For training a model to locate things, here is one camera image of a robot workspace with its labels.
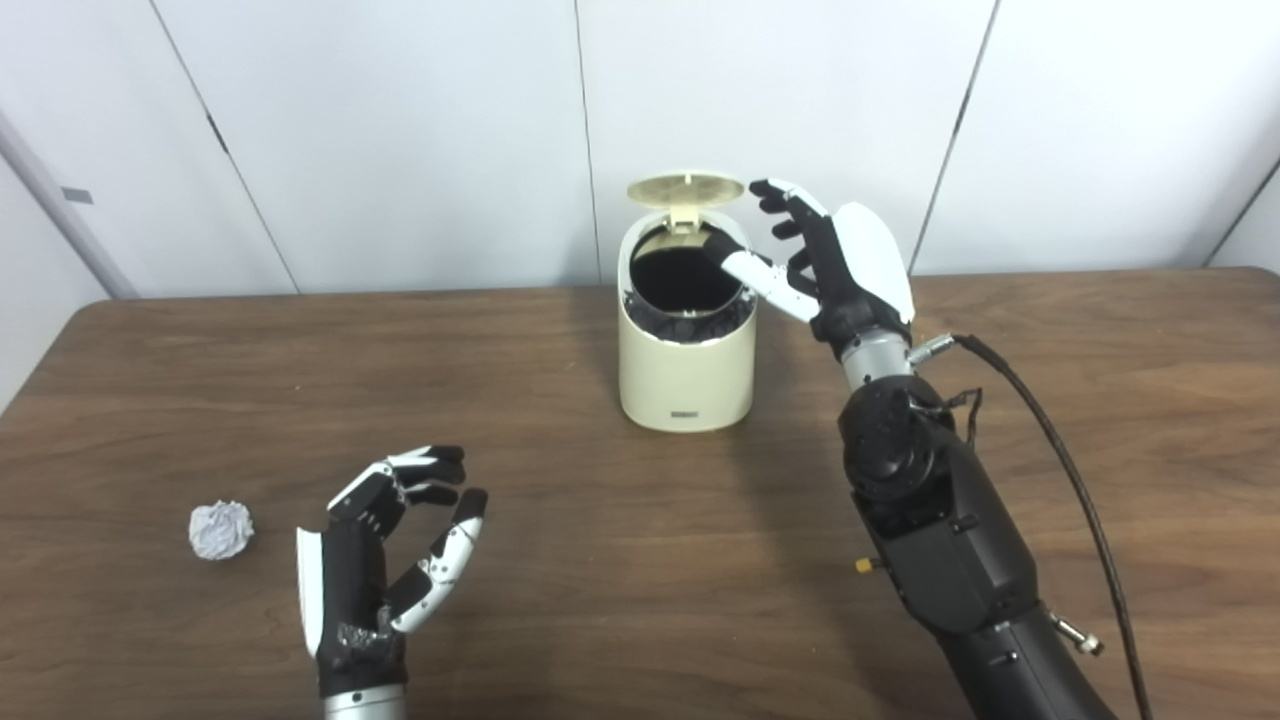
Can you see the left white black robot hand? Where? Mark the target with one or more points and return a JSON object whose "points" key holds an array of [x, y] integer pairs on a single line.
{"points": [[350, 580]]}

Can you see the white paper ball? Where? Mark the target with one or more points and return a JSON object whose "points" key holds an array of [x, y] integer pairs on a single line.
{"points": [[221, 531]]}

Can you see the black bin liner bag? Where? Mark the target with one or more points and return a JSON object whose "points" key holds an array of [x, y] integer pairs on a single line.
{"points": [[680, 285]]}

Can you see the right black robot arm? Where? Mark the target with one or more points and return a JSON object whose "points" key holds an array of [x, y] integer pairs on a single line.
{"points": [[940, 540]]}

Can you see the cream round bin lid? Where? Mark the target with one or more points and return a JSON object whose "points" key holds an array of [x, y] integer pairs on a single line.
{"points": [[685, 190]]}

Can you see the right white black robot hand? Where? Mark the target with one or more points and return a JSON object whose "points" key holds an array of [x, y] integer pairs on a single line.
{"points": [[865, 260]]}

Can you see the cream-colored round bin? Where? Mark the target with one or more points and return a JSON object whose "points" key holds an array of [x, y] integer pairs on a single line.
{"points": [[685, 380]]}

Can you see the grey partition post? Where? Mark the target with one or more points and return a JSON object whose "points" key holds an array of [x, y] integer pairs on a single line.
{"points": [[70, 230]]}

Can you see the small grey post label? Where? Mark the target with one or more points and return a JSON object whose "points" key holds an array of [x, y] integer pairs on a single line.
{"points": [[77, 196]]}

